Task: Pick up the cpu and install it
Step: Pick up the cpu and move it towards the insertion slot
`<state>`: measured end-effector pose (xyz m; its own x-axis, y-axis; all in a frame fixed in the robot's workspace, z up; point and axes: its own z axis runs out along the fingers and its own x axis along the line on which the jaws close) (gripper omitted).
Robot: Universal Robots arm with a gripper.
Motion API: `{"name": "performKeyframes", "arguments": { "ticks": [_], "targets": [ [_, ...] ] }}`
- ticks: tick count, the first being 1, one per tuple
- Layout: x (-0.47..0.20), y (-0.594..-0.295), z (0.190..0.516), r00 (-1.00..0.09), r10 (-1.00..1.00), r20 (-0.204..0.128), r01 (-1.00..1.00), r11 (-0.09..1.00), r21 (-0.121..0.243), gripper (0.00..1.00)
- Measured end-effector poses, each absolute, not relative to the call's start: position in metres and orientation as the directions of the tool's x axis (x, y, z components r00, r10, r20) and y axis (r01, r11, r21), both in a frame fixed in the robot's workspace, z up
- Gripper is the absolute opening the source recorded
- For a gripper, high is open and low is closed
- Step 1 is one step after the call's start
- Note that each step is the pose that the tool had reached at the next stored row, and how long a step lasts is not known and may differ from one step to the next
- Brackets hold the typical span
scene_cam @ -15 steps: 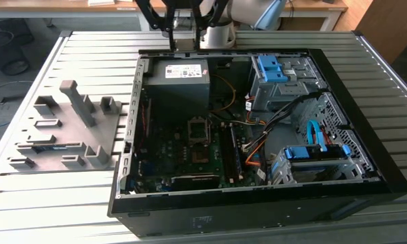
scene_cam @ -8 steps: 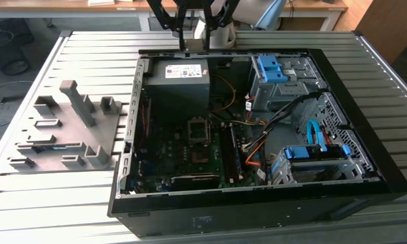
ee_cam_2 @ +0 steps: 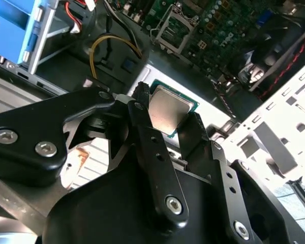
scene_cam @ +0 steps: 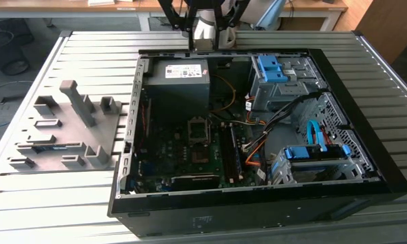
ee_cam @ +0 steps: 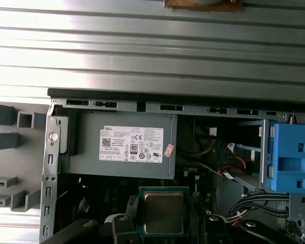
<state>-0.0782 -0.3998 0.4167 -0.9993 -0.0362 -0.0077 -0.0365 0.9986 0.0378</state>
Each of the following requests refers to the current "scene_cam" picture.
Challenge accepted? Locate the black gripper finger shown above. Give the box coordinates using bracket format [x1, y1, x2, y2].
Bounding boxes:
[157, 0, 195, 50]
[213, 0, 251, 50]

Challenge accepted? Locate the silver CPU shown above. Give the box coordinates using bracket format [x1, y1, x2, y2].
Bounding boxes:
[193, 39, 215, 52]

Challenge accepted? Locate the blue disk carrier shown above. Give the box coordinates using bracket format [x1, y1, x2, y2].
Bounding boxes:
[258, 55, 282, 73]
[263, 71, 283, 83]

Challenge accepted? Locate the grey power supply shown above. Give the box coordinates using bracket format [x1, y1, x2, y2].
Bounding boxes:
[144, 59, 212, 110]

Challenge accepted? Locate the metal disk bay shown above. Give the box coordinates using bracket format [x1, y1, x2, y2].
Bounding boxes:
[268, 144, 375, 185]
[250, 54, 328, 120]

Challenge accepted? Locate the metal socket cover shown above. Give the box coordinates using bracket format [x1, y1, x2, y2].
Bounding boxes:
[188, 117, 212, 143]

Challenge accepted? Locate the RAM slot with white latches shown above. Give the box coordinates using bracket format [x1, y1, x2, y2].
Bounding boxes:
[223, 123, 236, 181]

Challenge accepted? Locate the green motherboard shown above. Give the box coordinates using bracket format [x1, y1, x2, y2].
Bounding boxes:
[131, 111, 270, 192]

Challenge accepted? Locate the wooden desk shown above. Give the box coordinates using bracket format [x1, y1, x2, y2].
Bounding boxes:
[0, 0, 350, 32]

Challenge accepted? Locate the black disk in blue carrier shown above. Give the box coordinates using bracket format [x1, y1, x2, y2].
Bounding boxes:
[283, 144, 351, 161]

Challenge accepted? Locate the wooden cabinet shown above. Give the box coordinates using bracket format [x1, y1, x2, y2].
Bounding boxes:
[334, 0, 407, 66]

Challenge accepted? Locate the grey parts rack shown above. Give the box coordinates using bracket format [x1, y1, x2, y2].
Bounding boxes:
[6, 80, 123, 171]

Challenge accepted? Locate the black graphics card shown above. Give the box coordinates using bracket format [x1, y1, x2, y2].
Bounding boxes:
[171, 173, 221, 191]

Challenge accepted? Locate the black PC case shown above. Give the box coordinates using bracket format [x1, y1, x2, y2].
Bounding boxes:
[107, 47, 407, 239]

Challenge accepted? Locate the red black labelled wire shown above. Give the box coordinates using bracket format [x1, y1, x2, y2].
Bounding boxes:
[243, 94, 260, 127]

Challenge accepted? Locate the black wire bundle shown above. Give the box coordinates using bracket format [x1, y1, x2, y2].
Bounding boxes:
[242, 90, 331, 154]

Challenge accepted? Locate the orange wire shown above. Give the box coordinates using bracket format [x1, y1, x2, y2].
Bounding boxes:
[246, 149, 263, 167]

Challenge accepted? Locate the light blue data wire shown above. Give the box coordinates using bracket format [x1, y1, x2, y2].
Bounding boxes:
[306, 119, 330, 153]

